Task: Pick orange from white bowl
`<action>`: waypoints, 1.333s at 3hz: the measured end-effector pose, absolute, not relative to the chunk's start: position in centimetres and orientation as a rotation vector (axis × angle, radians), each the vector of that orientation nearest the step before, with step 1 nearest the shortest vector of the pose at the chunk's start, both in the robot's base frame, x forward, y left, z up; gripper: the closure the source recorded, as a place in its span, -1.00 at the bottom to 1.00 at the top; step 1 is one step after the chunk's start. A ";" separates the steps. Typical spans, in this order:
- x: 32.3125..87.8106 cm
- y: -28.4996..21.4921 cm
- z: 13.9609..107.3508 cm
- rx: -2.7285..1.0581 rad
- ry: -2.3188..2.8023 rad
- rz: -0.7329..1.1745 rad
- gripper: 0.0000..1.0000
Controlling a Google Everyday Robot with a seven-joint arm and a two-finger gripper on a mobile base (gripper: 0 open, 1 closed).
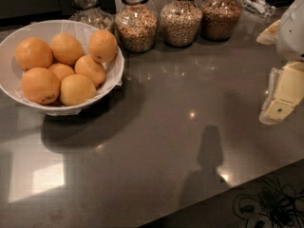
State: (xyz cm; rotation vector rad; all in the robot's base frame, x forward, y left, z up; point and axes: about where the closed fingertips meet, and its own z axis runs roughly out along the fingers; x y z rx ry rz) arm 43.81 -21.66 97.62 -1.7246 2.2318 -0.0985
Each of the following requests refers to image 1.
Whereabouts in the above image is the clear plastic bag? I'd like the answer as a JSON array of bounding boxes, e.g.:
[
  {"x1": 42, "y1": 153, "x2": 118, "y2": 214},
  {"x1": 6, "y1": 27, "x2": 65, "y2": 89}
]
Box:
[{"x1": 241, "y1": 0, "x2": 276, "y2": 18}]

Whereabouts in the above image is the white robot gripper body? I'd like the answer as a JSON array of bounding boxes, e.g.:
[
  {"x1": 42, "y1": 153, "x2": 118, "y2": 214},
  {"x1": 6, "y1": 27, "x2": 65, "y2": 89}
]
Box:
[{"x1": 276, "y1": 0, "x2": 304, "y2": 61}]

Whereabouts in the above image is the small orange centre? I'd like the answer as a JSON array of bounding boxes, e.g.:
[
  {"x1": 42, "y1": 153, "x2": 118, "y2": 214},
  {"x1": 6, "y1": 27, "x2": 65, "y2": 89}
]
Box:
[{"x1": 48, "y1": 63, "x2": 74, "y2": 81}]

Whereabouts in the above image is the glass jar of brown grains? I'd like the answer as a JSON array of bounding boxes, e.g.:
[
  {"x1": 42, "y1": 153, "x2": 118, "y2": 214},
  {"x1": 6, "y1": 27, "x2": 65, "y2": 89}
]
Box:
[{"x1": 200, "y1": 0, "x2": 242, "y2": 41}]

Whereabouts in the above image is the bread in plastic wrap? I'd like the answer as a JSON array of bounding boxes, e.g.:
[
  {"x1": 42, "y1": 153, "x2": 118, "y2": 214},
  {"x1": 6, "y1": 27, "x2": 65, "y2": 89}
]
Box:
[{"x1": 256, "y1": 20, "x2": 280, "y2": 46}]

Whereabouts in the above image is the glass jar of cereal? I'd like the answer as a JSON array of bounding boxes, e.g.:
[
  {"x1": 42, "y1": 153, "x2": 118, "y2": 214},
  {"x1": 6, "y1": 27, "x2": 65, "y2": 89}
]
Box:
[{"x1": 115, "y1": 0, "x2": 158, "y2": 53}]

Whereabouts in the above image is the glass jar of beans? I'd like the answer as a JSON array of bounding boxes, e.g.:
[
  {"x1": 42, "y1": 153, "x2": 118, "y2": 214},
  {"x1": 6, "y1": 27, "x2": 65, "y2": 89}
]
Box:
[{"x1": 160, "y1": 0, "x2": 202, "y2": 48}]

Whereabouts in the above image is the yellow orange bottom middle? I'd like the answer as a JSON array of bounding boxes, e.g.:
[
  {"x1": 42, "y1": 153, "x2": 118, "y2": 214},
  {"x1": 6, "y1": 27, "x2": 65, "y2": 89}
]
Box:
[{"x1": 60, "y1": 74, "x2": 96, "y2": 106}]

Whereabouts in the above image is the glass jar far left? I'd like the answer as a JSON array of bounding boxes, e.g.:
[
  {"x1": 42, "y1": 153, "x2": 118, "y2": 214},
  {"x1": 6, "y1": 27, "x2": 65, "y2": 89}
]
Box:
[{"x1": 70, "y1": 0, "x2": 114, "y2": 32}]

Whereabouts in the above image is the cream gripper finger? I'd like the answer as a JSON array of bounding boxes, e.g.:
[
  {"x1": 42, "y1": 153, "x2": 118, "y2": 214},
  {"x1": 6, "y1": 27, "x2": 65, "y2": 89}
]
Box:
[
  {"x1": 259, "y1": 61, "x2": 304, "y2": 124},
  {"x1": 262, "y1": 67, "x2": 280, "y2": 110}
]

